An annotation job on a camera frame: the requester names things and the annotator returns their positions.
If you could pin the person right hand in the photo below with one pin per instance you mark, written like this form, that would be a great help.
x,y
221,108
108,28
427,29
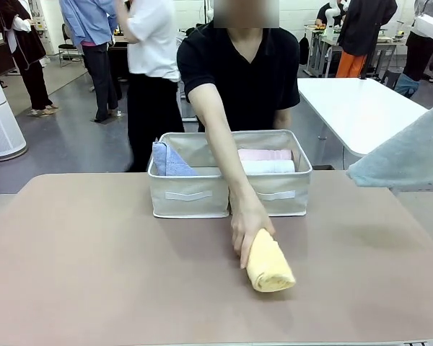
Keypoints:
x,y
247,225

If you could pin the yellow towel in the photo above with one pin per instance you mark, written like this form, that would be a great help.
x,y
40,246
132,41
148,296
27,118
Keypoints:
x,y
270,263

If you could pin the white towel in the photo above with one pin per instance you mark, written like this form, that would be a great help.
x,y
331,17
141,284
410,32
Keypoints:
x,y
270,167

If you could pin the pink towel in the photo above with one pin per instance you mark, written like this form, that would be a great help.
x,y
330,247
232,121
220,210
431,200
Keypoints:
x,y
265,155

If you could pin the lavender triangle towel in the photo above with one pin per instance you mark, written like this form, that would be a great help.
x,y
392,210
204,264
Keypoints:
x,y
173,162

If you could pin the teal triangle towel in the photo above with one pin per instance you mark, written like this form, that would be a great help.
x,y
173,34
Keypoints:
x,y
407,155

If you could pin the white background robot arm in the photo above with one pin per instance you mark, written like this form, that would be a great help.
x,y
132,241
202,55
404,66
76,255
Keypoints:
x,y
333,12

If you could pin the person right forearm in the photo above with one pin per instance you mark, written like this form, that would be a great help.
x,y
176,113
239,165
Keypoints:
x,y
225,166

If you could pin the beige fabric storage box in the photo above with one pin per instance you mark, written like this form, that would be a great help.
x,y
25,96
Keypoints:
x,y
281,196
187,196

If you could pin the person torso black shirt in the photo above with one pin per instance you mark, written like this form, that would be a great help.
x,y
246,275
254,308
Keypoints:
x,y
252,79

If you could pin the white table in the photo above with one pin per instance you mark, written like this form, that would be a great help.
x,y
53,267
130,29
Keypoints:
x,y
357,111

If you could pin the black hanging backpack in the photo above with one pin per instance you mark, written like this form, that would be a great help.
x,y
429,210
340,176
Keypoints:
x,y
304,47

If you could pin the grey background desk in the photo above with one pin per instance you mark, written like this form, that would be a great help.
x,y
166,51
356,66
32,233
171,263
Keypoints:
x,y
330,39

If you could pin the dark grey chair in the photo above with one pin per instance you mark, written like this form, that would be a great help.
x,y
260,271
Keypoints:
x,y
390,79

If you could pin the bystander in white shirt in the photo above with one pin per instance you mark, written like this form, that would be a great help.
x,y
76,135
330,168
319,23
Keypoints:
x,y
148,36

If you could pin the seated bystander black shirt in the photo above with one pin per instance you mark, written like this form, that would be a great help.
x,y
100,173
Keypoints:
x,y
323,16

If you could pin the bystander with orange trousers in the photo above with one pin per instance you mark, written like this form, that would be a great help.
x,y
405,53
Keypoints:
x,y
364,29

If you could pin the bystander in grey top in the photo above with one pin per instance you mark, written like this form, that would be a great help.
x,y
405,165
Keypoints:
x,y
420,54

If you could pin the bystander in blue shirt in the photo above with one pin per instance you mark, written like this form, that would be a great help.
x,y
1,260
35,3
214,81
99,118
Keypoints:
x,y
94,21

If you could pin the black metal chair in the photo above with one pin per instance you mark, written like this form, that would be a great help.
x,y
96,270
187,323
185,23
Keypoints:
x,y
70,36

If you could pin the bystander in black dress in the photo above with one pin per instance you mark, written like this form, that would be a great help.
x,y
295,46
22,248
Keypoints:
x,y
25,47

